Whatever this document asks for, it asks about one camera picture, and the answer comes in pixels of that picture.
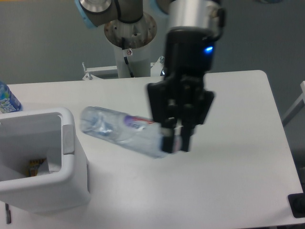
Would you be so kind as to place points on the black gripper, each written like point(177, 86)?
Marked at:
point(188, 57)

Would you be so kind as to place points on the clear plastic bottle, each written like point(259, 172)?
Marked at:
point(135, 133)

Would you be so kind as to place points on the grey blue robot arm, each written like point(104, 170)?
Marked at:
point(202, 14)

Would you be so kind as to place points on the white plastic trash can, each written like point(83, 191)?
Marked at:
point(28, 135)

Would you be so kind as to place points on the black clamp at table edge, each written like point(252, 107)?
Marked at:
point(297, 204)

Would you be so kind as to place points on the colourful snack packet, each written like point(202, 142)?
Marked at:
point(34, 166)

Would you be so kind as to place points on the blue labelled water bottle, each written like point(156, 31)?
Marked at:
point(8, 101)

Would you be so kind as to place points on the small black strip on table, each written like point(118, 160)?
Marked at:
point(8, 214)

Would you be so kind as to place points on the white pedestal foot bracket middle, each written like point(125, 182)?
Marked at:
point(157, 67)

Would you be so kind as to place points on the white pedestal foot bracket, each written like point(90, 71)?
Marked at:
point(96, 73)
point(157, 67)

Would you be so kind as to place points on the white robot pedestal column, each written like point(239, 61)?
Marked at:
point(131, 43)

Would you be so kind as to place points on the white pedestal foot bracket left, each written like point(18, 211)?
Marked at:
point(96, 73)

